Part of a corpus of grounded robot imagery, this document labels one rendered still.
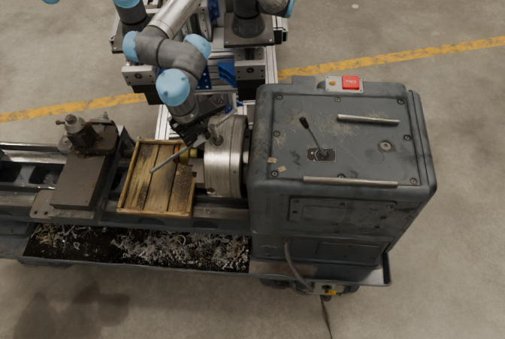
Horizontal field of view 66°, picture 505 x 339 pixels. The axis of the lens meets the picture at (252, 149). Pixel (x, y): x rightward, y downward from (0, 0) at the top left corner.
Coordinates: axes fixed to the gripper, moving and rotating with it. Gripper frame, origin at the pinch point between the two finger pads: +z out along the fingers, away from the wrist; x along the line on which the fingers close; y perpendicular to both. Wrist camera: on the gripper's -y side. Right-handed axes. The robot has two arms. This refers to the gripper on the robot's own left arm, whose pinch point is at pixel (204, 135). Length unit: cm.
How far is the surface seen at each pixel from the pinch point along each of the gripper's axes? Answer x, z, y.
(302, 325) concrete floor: 70, 122, 15
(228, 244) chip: 19, 71, 17
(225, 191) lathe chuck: 12.3, 21.3, 5.3
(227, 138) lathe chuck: 1.7, 10.2, -6.3
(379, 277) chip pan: 74, 73, -25
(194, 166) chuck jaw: -2.9, 22.3, 7.7
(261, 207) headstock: 25.8, 18.9, -0.3
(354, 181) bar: 41.4, 2.6, -24.5
